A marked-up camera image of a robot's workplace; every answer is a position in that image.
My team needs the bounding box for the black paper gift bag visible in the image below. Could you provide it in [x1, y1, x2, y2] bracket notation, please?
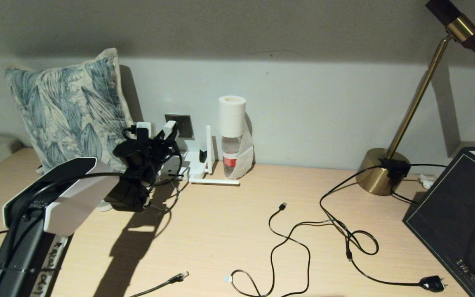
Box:
[402, 141, 475, 297]

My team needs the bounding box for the black plastic cable connector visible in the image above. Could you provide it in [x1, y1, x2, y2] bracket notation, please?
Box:
[380, 159, 410, 180]

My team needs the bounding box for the thin black USB cable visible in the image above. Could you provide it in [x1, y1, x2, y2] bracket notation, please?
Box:
[223, 202, 337, 297]

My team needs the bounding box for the clear bottle with red label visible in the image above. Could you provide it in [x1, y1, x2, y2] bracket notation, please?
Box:
[221, 136, 242, 179]

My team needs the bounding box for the grey wall socket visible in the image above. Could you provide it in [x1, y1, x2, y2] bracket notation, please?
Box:
[165, 114, 195, 140]

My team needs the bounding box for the brass desk lamp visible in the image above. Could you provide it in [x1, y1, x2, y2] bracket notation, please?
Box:
[355, 0, 475, 196]

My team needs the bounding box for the water bottle with paper cup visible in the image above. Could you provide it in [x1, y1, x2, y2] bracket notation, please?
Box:
[217, 96, 255, 180]

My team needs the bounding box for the blue leaf print pillow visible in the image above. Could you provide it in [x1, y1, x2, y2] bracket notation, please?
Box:
[5, 48, 139, 176]

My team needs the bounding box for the black lamp power cord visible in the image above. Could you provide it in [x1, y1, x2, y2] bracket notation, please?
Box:
[319, 164, 447, 292]

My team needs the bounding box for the white router with antennas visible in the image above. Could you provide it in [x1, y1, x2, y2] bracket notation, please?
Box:
[167, 126, 240, 186]

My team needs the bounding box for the white power adapter with cord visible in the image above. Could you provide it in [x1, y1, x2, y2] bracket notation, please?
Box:
[151, 120, 190, 212]

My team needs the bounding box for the black ethernet cable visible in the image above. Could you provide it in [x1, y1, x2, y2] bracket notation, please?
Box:
[0, 230, 190, 297]

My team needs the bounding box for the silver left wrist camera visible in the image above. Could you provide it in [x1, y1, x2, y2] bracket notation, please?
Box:
[136, 122, 151, 143]

